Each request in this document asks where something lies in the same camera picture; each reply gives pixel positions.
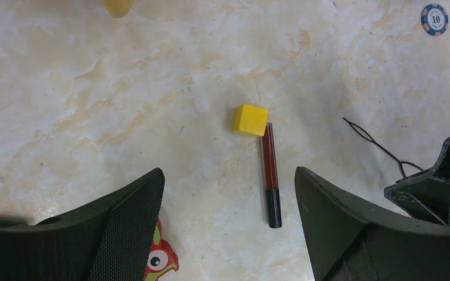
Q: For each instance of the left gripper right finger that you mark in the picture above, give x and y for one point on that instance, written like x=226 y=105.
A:
x=350 y=238

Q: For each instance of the black hair loop tool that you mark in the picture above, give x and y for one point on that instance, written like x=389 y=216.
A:
x=365 y=135

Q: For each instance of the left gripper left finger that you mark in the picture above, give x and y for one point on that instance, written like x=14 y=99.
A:
x=106 y=239

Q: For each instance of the dark red lip gloss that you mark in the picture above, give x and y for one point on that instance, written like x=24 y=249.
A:
x=272 y=195

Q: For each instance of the red owl number toy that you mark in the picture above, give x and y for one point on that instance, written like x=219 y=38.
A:
x=162 y=258

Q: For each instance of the blue poker chip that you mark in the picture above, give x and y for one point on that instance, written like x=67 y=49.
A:
x=434 y=19

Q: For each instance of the yellow rectangular block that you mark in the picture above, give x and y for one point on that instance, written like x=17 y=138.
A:
x=118 y=8

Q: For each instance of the small yellow cube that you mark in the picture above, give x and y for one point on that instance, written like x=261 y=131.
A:
x=250 y=120

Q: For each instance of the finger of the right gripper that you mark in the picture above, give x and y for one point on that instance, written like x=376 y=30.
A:
x=426 y=195

